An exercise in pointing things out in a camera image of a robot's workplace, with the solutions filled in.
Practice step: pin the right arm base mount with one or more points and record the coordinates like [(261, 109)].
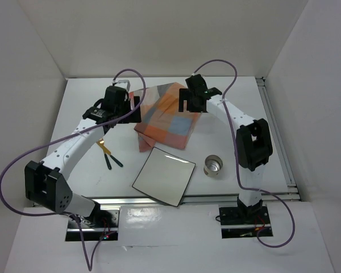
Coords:
[(234, 226)]

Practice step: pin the square white plate black rim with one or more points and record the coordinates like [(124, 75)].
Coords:
[(164, 177)]

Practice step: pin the beige metal cup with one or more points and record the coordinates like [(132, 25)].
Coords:
[(212, 165)]

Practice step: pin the aluminium rail right side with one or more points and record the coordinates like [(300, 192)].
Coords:
[(283, 158)]

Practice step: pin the gold knife green handle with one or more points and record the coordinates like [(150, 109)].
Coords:
[(116, 161)]

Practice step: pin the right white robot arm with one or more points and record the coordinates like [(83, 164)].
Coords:
[(251, 138)]

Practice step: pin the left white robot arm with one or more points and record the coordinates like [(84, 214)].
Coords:
[(46, 181)]

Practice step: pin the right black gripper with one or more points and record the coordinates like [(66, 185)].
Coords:
[(186, 95)]

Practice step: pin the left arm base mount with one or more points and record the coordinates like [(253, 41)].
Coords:
[(93, 232)]

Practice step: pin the gold fork green handle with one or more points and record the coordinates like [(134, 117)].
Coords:
[(106, 153)]

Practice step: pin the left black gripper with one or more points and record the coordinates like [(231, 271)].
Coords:
[(133, 117)]

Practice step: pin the checkered orange blue cloth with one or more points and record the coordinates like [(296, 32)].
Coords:
[(161, 120)]

